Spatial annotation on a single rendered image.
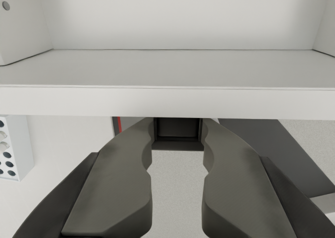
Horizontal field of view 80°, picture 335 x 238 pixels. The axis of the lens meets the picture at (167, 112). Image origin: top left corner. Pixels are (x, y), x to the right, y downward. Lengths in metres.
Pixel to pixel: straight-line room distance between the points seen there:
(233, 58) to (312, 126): 1.28
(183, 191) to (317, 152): 0.90
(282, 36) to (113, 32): 0.14
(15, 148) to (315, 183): 0.61
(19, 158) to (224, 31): 0.34
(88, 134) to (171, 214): 1.49
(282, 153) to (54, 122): 0.59
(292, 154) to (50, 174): 0.60
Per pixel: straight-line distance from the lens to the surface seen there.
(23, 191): 0.51
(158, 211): 1.75
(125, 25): 0.19
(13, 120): 0.36
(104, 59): 0.16
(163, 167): 1.40
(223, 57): 0.16
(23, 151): 0.40
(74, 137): 0.36
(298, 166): 0.65
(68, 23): 0.21
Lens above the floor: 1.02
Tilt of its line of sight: 62 degrees down
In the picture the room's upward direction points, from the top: 174 degrees counter-clockwise
